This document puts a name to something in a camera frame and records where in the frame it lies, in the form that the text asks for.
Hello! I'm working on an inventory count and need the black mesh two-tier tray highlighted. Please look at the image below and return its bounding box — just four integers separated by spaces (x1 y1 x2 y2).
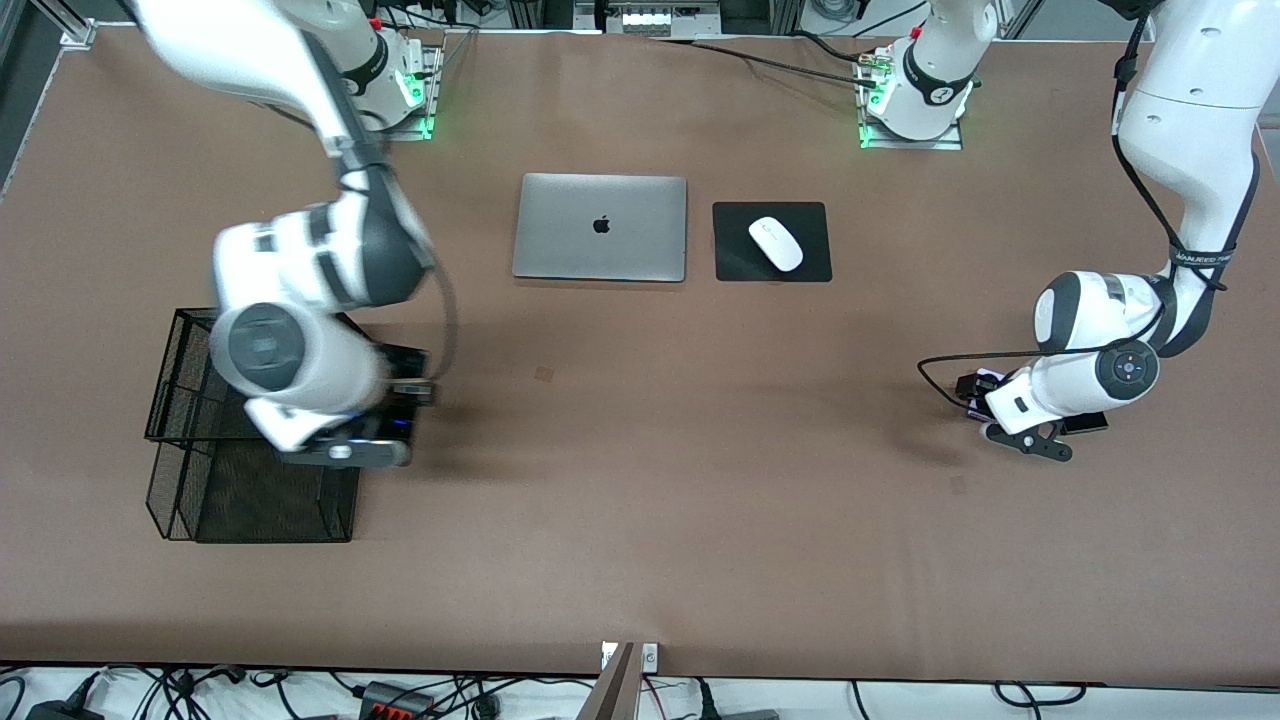
144 306 379 545

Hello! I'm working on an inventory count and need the grey beam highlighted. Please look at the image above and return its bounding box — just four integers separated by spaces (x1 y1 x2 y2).
577 645 638 720

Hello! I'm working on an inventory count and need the white computer mouse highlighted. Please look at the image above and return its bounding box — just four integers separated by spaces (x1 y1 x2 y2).
748 216 805 273

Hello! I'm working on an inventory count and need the silver closed laptop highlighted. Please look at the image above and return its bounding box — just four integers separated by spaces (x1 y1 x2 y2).
512 173 689 284

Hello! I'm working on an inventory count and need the black orange power strip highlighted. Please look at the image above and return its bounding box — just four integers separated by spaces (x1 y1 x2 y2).
360 681 438 720

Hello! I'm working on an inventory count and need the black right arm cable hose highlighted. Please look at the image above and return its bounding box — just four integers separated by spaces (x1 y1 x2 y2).
425 255 463 383

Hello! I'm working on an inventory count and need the white metal table bracket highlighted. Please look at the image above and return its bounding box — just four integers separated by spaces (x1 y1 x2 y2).
600 641 661 673

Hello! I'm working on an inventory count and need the black mouse pad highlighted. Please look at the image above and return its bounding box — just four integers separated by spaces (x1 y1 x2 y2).
712 201 833 283

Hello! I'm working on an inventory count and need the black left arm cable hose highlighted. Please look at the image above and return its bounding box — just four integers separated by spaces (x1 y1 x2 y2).
916 20 1181 411

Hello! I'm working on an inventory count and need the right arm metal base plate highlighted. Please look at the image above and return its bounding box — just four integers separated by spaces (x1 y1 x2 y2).
385 40 443 142

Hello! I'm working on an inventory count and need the white power strip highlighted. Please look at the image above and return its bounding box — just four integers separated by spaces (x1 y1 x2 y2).
620 8 723 38

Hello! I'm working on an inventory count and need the lilac flip phone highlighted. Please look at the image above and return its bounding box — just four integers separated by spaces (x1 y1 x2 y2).
965 368 1007 419

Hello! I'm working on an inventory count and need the black bar smartphone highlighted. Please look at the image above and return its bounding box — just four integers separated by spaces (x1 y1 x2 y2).
376 344 433 441

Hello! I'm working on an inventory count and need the black looped floor cable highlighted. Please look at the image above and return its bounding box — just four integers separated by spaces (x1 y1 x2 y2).
994 682 1087 707

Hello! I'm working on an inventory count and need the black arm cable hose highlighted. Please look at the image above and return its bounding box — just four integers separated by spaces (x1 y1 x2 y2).
425 255 463 383
916 20 1181 411

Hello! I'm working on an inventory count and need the black cable on table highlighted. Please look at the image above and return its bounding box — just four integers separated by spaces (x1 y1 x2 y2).
650 36 883 89

